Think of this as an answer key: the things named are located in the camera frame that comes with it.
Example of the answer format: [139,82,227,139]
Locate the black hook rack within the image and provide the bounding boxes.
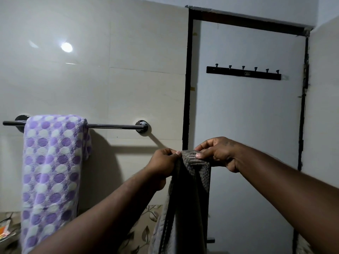
[206,63,282,81]

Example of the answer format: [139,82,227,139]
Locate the person's right hand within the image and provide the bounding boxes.
[195,137,247,174]

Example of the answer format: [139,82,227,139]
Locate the chrome towel bar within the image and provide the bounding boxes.
[2,114,149,134]

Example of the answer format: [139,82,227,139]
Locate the orange yellow sachet packets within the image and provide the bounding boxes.
[0,219,12,241]

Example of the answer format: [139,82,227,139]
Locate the grey ribbed towel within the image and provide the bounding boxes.
[148,150,212,254]

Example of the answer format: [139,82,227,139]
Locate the white door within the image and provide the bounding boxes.
[190,19,307,254]
[182,5,314,254]

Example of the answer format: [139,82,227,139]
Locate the person's left forearm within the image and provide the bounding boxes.
[29,171,162,254]

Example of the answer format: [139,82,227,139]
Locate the person's left hand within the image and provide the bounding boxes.
[144,148,183,192]

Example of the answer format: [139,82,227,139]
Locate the purple dotted towel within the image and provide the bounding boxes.
[20,114,93,254]

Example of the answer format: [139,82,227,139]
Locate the person's right forearm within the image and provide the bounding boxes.
[237,148,339,254]

